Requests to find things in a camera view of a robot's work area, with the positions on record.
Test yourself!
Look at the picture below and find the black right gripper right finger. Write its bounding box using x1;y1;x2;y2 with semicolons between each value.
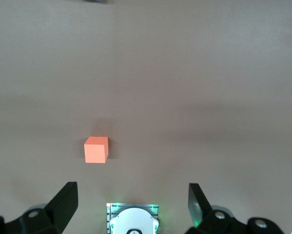
185;183;282;234

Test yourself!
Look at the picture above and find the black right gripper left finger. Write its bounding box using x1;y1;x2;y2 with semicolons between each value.
0;181;78;234

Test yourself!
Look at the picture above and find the orange cube block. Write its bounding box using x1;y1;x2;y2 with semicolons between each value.
83;136;109;164

